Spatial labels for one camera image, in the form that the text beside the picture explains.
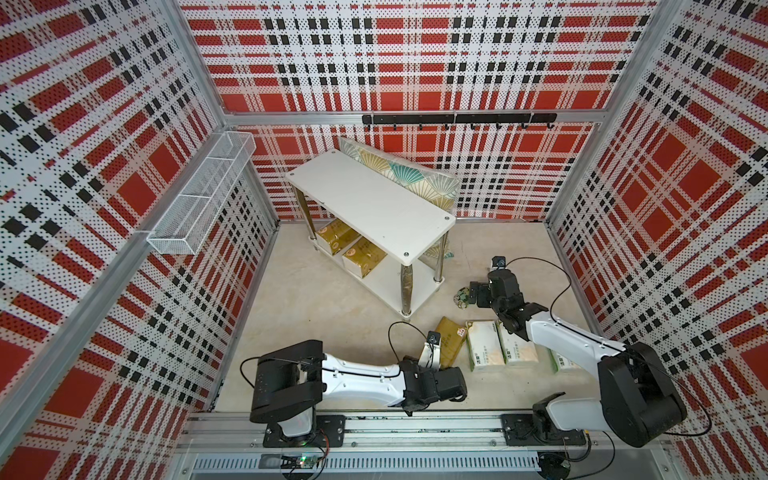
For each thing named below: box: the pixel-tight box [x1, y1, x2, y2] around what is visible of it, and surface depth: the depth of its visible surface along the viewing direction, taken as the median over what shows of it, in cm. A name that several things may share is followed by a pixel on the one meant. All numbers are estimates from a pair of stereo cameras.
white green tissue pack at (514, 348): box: [495, 321, 539, 365], surface depth 83 cm
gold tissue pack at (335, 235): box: [315, 218, 361, 256], surface depth 101 cm
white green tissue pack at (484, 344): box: [465, 320, 506, 372], surface depth 86 cm
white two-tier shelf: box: [285, 149, 457, 317], surface depth 82 cm
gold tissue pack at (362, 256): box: [342, 236, 388, 279], surface depth 95 cm
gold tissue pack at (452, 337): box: [436, 316, 467, 368], surface depth 84 cm
